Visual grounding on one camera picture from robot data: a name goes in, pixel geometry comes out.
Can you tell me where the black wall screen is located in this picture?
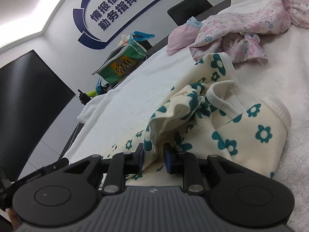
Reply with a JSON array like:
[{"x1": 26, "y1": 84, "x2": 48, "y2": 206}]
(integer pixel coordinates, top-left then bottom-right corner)
[{"x1": 1, "y1": 50, "x2": 75, "y2": 182}]

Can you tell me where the white terry towel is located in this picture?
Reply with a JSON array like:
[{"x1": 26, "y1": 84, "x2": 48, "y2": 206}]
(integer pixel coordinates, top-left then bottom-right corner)
[{"x1": 63, "y1": 0, "x2": 309, "y2": 232}]

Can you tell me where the black cable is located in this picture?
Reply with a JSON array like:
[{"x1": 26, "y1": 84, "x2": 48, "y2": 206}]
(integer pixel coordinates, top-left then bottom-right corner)
[{"x1": 65, "y1": 122, "x2": 84, "y2": 150}]

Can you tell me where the cream green-flower garment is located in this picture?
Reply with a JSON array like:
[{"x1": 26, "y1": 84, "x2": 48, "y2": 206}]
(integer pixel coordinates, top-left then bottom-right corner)
[{"x1": 103, "y1": 53, "x2": 291, "y2": 185}]

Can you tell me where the black walkie-talkie charger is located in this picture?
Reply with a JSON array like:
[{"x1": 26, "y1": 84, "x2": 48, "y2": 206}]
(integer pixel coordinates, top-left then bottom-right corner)
[{"x1": 77, "y1": 89, "x2": 91, "y2": 105}]

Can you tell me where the black chair behind bag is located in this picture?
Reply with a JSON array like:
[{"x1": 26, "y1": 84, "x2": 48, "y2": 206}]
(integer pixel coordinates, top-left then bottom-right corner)
[{"x1": 133, "y1": 34, "x2": 152, "y2": 51}]

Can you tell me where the green zipper bag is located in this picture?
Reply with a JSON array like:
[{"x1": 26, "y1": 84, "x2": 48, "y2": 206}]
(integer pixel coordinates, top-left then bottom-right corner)
[{"x1": 92, "y1": 31, "x2": 155, "y2": 87}]

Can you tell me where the yellow-green object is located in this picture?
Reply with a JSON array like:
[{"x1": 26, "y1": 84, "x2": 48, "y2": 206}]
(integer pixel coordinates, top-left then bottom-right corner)
[{"x1": 86, "y1": 90, "x2": 98, "y2": 97}]

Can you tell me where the pink floral garment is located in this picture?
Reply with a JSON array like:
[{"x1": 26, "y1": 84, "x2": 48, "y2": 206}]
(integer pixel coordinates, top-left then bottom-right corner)
[{"x1": 189, "y1": 0, "x2": 308, "y2": 66}]

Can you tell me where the person left hand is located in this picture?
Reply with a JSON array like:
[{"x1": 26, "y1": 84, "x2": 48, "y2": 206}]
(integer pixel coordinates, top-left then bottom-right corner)
[{"x1": 7, "y1": 208, "x2": 21, "y2": 230}]

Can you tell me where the black office chair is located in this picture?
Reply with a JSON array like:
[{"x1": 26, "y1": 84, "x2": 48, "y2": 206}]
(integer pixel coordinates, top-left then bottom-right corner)
[{"x1": 167, "y1": 0, "x2": 213, "y2": 26}]

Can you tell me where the pink garment blue trim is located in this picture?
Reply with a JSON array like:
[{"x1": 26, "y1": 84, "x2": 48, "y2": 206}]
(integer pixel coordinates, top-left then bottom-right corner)
[{"x1": 166, "y1": 17, "x2": 203, "y2": 55}]

